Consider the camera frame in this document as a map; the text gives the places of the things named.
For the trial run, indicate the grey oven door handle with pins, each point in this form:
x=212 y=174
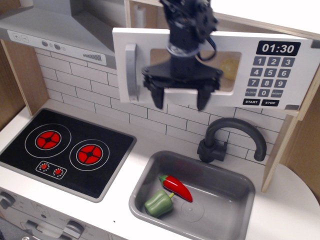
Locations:
x=46 y=231

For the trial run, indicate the green toy bell pepper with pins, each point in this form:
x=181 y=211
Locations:
x=160 y=203

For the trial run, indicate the wooden microwave cabinet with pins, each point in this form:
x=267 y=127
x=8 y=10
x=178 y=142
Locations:
x=298 y=144

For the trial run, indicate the black toy stove top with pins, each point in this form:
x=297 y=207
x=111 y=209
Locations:
x=69 y=154

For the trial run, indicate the red toy chili pepper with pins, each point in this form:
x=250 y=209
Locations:
x=174 y=185

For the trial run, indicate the grey toy range hood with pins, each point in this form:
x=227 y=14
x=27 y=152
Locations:
x=63 y=27

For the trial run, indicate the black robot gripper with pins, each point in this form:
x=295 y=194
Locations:
x=182 y=73

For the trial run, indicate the grey microwave door handle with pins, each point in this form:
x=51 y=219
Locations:
x=131 y=76

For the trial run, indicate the white toy microwave door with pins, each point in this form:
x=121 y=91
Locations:
x=274 y=71

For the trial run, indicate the grey oven knob right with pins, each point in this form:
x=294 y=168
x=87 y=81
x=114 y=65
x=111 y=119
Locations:
x=74 y=229

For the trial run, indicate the white door catch block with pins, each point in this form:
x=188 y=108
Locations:
x=140 y=16

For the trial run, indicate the grey oven knob left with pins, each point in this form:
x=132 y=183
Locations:
x=6 y=200

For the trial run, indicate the grey oven knob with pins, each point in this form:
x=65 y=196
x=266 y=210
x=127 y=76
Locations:
x=74 y=229
x=6 y=200

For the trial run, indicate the dark grey toy faucet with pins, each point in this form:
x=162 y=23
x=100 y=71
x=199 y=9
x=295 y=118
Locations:
x=209 y=149

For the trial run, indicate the grey toy sink basin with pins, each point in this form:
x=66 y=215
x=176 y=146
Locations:
x=221 y=203

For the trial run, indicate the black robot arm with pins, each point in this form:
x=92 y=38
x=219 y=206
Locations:
x=190 y=45

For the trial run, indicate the yellow toy lemon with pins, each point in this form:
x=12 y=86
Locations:
x=229 y=68

